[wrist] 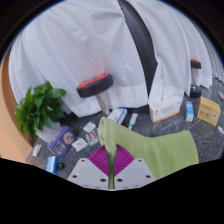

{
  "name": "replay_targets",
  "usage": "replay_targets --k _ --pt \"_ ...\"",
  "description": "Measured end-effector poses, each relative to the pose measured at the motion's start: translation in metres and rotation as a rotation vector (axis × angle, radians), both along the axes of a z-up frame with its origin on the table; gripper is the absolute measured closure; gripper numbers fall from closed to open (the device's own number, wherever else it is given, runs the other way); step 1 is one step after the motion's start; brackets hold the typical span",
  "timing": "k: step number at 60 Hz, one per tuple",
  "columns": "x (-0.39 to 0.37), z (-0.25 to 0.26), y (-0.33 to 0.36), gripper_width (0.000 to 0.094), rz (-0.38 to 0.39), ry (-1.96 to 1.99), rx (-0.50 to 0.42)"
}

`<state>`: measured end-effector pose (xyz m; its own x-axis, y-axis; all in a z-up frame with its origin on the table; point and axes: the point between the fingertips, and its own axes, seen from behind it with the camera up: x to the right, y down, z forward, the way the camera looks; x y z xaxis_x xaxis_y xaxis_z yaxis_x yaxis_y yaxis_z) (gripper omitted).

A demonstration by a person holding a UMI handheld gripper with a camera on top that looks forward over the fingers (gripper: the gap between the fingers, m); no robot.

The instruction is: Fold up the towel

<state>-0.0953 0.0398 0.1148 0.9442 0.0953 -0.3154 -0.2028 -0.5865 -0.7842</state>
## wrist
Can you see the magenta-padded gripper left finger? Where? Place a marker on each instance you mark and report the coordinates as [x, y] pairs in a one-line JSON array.
[[88, 173]]

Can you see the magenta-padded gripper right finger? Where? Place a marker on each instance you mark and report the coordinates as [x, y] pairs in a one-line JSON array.
[[133, 173]]

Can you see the green towel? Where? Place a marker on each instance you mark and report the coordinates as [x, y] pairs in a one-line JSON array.
[[156, 146]]

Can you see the small black object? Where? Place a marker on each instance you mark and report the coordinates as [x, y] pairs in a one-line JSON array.
[[61, 166]]

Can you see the small white packet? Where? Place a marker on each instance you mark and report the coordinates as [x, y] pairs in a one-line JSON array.
[[79, 144]]

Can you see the clear blister pack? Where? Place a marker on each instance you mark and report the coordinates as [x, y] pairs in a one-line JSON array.
[[92, 138]]

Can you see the purple box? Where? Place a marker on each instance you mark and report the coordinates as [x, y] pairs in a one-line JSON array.
[[61, 141]]

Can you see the small white card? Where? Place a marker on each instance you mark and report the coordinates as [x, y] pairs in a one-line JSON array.
[[89, 127]]

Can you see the small white sachet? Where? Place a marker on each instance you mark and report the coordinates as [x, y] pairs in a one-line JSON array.
[[37, 150]]

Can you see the flat white blue box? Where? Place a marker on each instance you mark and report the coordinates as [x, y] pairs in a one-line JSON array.
[[118, 115]]

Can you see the white orange tissue box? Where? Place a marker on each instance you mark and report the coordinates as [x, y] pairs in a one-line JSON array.
[[165, 110]]

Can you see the small blue white box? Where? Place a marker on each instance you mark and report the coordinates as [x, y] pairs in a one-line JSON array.
[[189, 111]]

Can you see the green potted plant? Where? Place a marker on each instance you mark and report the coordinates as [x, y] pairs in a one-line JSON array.
[[36, 106]]

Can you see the black red-topped stool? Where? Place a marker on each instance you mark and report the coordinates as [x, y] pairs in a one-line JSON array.
[[95, 85], [195, 64]]

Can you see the yellow box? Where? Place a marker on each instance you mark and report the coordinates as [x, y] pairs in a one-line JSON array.
[[208, 111]]

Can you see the small white blue tube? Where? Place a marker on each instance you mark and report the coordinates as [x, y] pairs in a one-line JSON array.
[[220, 129]]

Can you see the tiny white packet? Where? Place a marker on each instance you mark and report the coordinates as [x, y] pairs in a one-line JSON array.
[[221, 95]]

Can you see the white curtain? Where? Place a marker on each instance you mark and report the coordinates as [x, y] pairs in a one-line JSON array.
[[76, 40], [173, 43]]

